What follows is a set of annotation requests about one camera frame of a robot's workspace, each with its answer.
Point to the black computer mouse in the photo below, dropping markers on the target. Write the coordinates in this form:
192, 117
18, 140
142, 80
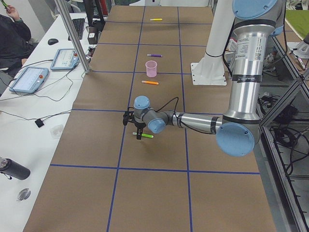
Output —
52, 41

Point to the black keyboard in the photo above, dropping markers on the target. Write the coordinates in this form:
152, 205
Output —
79, 26

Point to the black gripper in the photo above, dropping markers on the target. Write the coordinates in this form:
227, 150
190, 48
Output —
139, 125

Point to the orange highlighter pen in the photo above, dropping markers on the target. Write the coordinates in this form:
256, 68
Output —
150, 82

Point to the blue teach pendant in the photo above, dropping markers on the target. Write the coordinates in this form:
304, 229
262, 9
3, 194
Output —
29, 80
64, 60

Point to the aluminium frame post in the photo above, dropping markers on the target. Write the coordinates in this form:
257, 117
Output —
65, 15

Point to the green highlighter pen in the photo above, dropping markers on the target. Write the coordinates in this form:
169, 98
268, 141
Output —
144, 135

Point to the black water bottle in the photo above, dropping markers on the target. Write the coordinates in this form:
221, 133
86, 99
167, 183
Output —
13, 169

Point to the black monitor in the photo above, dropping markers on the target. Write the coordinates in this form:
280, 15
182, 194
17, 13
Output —
90, 10

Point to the yellow highlighter pen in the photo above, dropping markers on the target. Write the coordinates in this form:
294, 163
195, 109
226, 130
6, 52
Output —
156, 19

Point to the purple highlighter pen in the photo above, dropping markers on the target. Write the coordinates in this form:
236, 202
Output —
154, 55

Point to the pink mesh pen holder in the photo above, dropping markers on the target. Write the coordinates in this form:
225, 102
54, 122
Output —
151, 68

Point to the near blue teach pendant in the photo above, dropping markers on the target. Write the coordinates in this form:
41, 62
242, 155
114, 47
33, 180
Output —
29, 80

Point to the far blue teach pendant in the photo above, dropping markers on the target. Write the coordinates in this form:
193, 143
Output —
64, 60

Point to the small black adapter puck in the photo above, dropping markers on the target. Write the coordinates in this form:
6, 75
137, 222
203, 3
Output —
39, 122

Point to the person in black jacket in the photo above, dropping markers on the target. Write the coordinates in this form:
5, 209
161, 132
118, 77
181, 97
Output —
14, 41

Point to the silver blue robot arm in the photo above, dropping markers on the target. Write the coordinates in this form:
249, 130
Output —
237, 131

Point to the small black box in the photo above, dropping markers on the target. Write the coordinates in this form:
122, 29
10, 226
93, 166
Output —
92, 35

